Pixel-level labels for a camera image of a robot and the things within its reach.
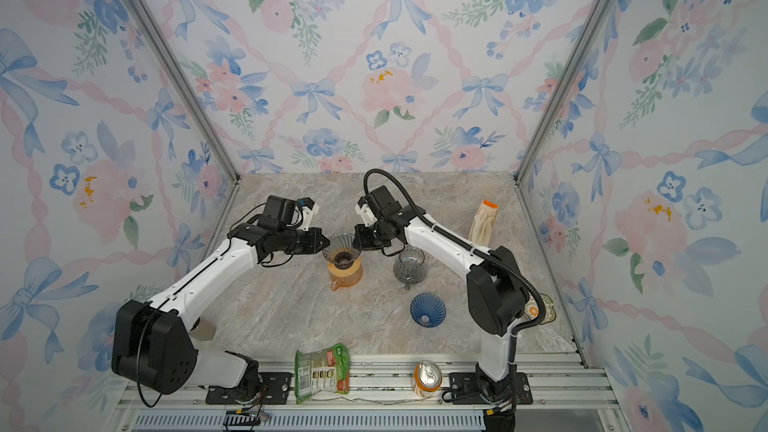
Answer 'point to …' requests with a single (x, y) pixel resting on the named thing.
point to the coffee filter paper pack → (481, 230)
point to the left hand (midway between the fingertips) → (328, 239)
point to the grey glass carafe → (410, 271)
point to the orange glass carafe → (345, 277)
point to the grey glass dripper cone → (341, 250)
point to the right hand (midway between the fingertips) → (353, 243)
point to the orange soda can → (427, 378)
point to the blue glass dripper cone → (428, 310)
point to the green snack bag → (326, 370)
